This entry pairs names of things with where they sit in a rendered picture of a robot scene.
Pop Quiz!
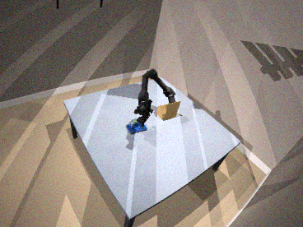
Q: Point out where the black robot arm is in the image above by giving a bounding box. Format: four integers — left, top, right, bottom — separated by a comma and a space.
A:
134, 69, 177, 116

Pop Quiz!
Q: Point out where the blue circuit board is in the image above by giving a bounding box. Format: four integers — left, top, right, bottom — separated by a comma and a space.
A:
126, 121, 147, 134

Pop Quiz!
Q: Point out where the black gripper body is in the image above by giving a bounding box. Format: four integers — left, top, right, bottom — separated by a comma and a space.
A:
137, 109, 153, 124

